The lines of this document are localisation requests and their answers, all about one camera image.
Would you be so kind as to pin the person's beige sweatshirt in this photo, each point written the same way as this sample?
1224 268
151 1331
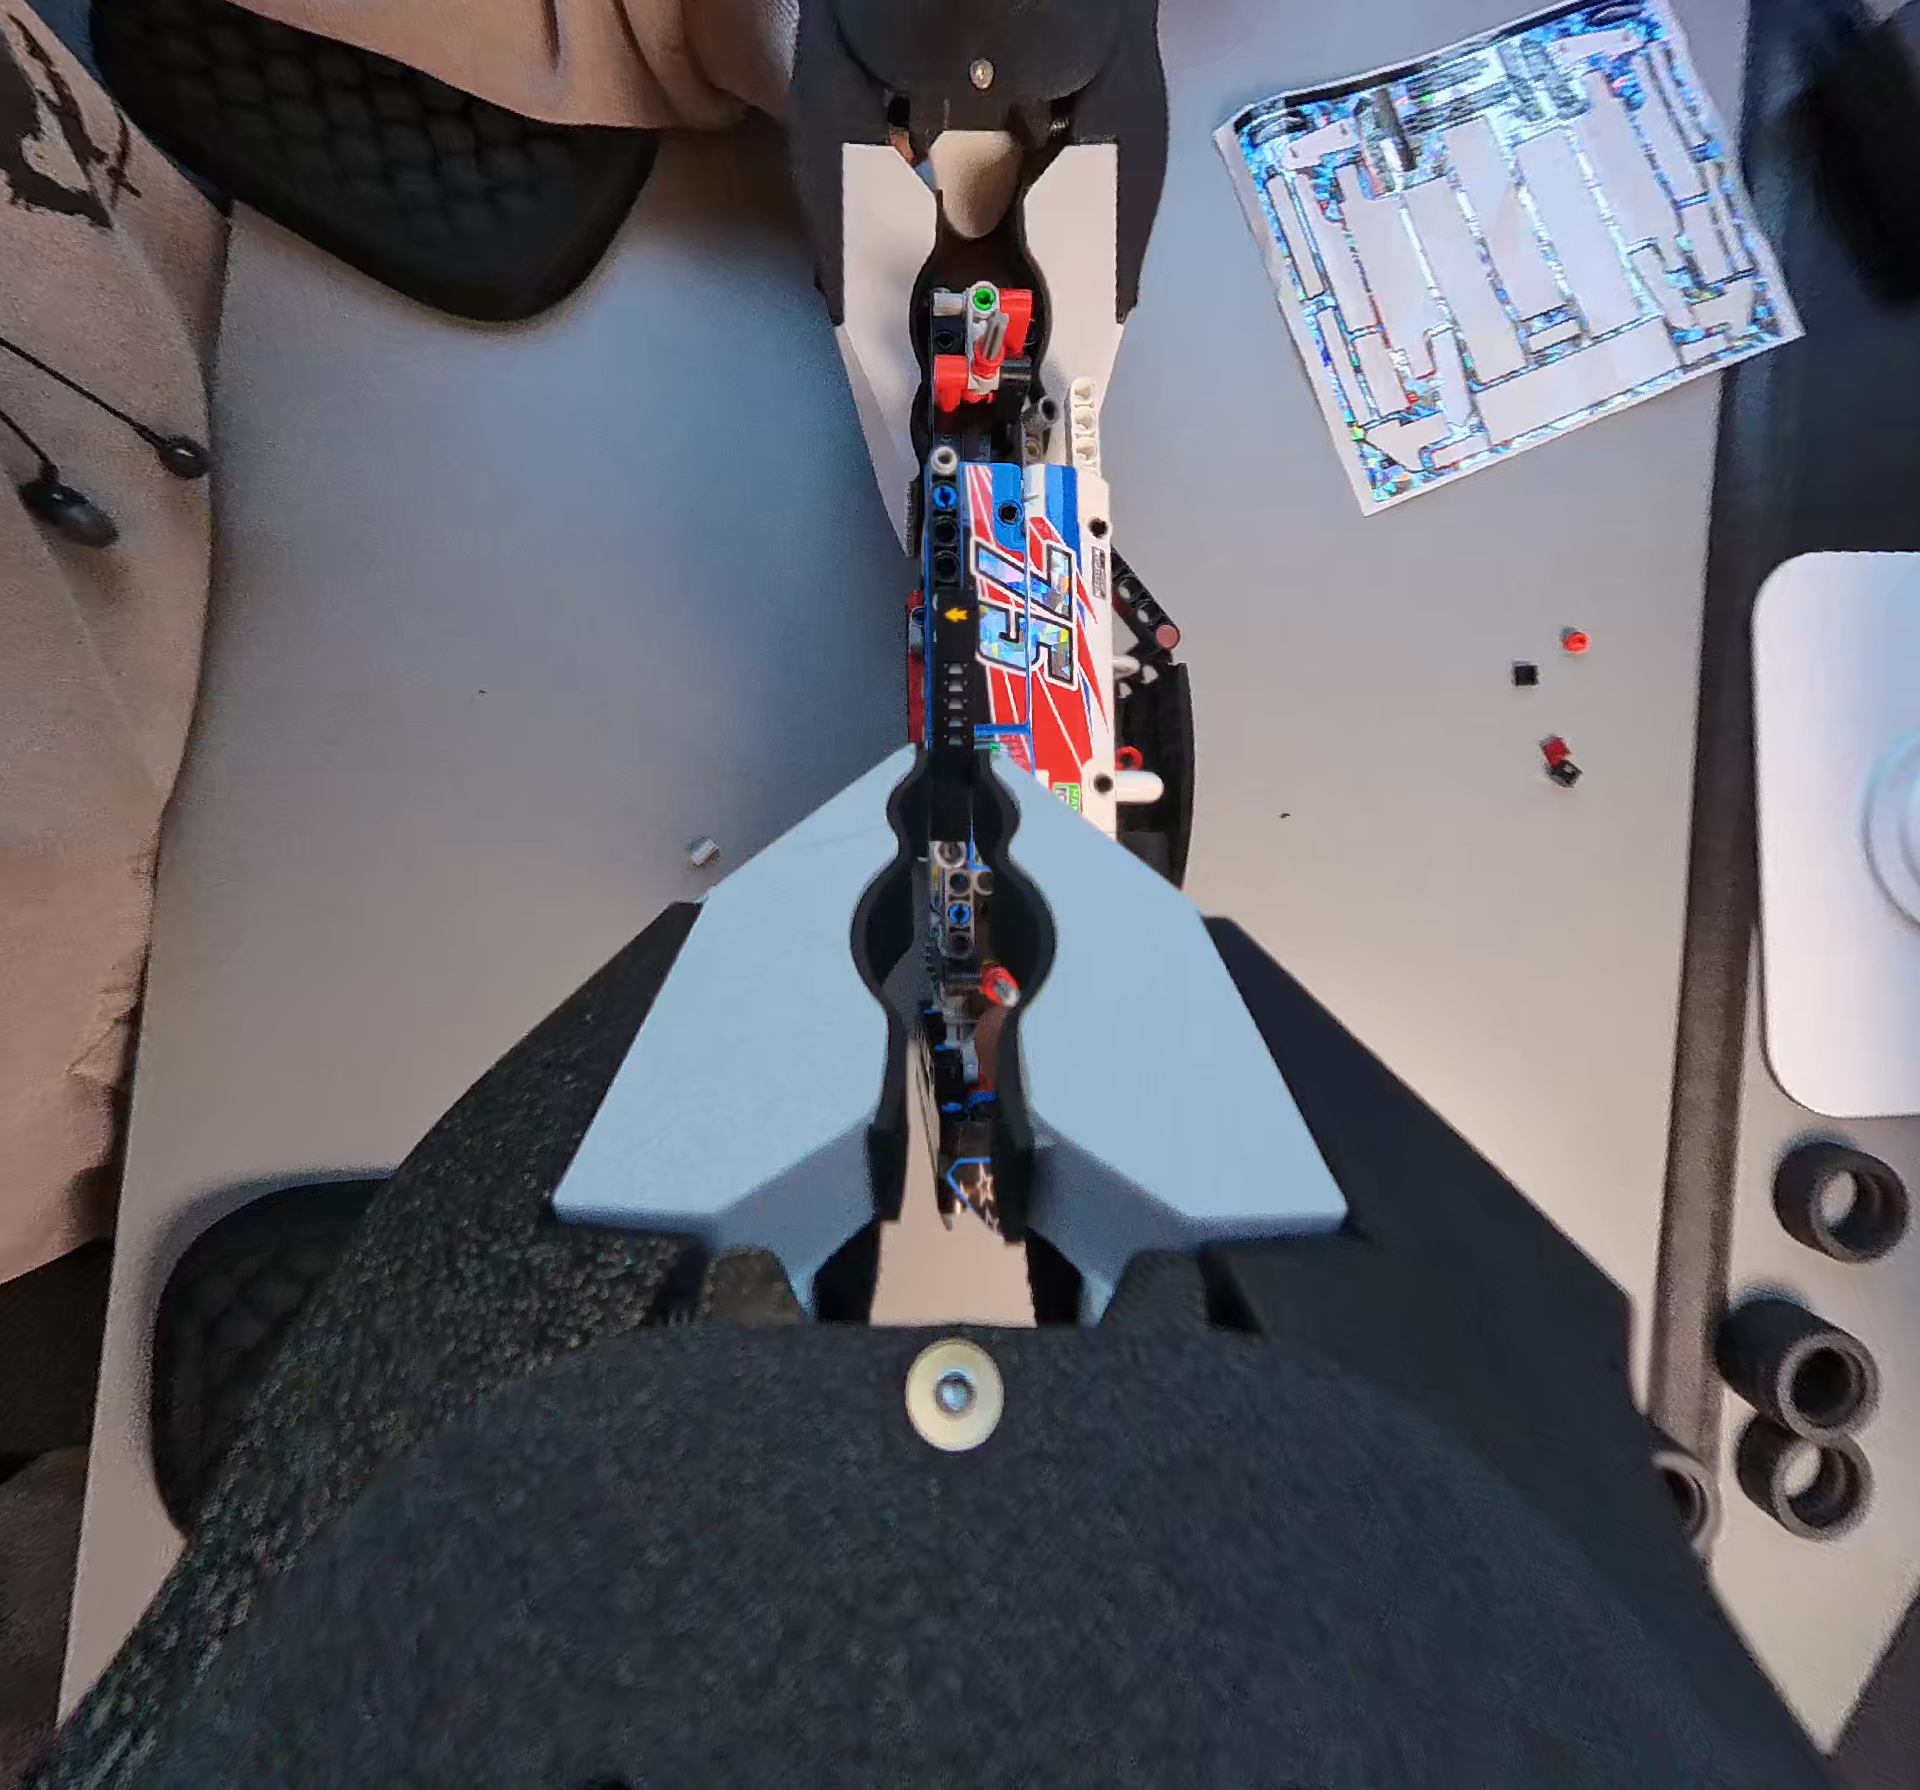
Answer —
91 772

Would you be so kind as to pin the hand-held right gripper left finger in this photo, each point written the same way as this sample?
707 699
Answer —
720 1071

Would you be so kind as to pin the black power adapter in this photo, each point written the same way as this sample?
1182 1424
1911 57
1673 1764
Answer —
1869 169

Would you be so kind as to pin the blue white lego race car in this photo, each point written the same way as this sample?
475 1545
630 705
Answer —
1050 592

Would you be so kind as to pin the holographic sticker sheet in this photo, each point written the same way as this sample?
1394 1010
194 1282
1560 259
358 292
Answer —
1499 246

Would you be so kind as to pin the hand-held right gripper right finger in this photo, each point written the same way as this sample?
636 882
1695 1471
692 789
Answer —
1186 1071

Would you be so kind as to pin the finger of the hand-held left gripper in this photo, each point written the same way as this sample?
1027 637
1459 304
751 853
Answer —
877 292
1086 259

